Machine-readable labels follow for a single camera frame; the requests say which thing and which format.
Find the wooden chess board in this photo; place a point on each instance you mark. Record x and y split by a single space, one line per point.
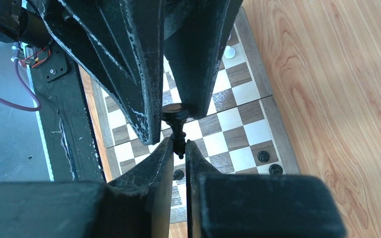
243 132

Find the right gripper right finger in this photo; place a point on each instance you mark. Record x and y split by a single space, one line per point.
257 206

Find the black chess piece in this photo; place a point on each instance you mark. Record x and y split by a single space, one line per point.
175 116

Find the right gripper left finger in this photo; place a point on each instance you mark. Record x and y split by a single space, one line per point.
135 205

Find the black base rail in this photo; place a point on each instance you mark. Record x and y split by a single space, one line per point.
65 123

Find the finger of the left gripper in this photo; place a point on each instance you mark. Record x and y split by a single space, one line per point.
197 32
120 44

